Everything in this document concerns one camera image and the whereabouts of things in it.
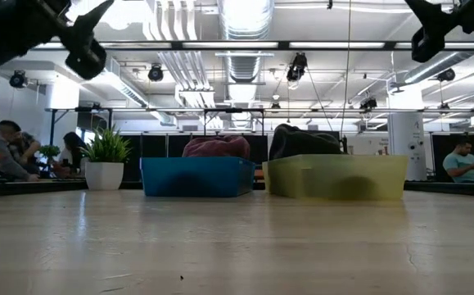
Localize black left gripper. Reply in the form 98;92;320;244
2;0;115;62

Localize maroon baseball cap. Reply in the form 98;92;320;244
182;134;251;159

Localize dark green baseball cap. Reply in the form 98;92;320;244
269;123;344;161

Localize black ceiling spotlight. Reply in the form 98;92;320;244
147;63;165;82
286;52;308;82
9;70;28;89
436;67;457;82
359;97;379;111

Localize white round column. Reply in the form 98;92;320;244
386;85;427;182

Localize small green plant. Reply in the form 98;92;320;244
38;144;61;173

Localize green plant in white pot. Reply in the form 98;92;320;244
79;125;132;192

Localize black partition panel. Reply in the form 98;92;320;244
120;133;270;184
431;133;474;184

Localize blue plastic bin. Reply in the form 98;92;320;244
140;156;257;197

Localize yellow translucent plastic bin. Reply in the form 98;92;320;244
262;154;409;202

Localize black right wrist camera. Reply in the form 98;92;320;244
410;26;443;64

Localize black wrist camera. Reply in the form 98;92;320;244
64;37;107;81
410;26;443;64

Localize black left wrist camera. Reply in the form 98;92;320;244
64;37;107;81

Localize silver round ceiling duct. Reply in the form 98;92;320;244
218;0;275;136

